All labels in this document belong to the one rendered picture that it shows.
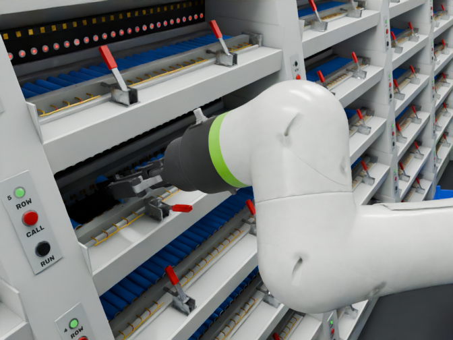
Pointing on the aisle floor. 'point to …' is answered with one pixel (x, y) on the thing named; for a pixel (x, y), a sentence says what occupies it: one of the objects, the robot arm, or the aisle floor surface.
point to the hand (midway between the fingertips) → (118, 184)
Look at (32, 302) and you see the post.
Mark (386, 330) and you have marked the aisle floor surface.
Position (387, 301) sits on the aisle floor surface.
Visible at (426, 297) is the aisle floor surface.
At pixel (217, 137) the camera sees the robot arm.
